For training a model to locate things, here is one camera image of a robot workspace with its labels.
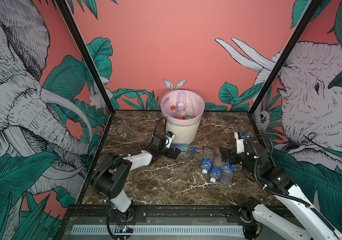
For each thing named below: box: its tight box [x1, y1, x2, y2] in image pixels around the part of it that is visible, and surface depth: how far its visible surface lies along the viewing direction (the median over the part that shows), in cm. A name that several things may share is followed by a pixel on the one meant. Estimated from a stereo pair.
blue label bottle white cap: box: [200, 148, 215, 176], surface depth 90 cm
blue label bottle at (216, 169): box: [209, 157, 223, 184], surface depth 85 cm
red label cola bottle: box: [170, 105, 180, 118], surface depth 101 cm
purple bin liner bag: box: [160, 89, 205, 127], surface depth 94 cm
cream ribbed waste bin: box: [161, 110, 204, 144], surface depth 84 cm
